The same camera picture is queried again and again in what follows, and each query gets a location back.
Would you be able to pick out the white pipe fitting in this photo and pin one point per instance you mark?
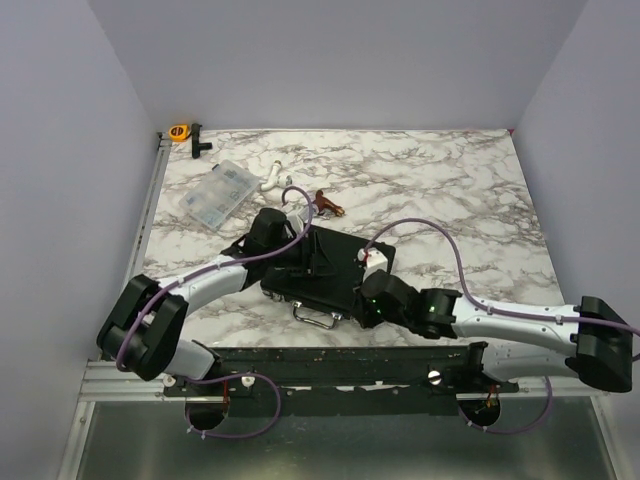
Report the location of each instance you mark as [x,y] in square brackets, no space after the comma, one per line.
[276,179]

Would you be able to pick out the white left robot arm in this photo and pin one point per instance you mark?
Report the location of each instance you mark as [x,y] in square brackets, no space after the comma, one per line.
[142,333]

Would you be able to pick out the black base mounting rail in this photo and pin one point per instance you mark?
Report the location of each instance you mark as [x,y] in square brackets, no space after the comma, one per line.
[343,381]

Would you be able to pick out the orange tape measure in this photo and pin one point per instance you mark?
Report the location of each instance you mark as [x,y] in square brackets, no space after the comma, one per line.
[180,133]

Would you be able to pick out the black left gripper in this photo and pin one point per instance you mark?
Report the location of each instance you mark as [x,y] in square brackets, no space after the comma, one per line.
[314,263]

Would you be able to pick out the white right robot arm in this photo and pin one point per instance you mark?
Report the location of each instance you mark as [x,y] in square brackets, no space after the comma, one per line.
[588,341]

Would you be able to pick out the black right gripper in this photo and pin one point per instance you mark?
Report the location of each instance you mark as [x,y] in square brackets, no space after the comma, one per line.
[360,312]

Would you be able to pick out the clear plastic organizer box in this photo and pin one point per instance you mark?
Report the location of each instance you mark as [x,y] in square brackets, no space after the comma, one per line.
[218,194]

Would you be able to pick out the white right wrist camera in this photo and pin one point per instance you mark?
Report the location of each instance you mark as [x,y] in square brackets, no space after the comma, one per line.
[372,261]

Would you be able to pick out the brown brass valve fitting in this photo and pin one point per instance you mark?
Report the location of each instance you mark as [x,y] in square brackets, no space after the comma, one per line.
[324,205]

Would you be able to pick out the black T-shaped tool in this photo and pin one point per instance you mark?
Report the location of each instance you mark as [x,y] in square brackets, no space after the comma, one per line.
[198,147]

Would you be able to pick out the black poker chip case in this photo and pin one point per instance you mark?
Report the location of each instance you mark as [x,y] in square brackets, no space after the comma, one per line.
[320,278]

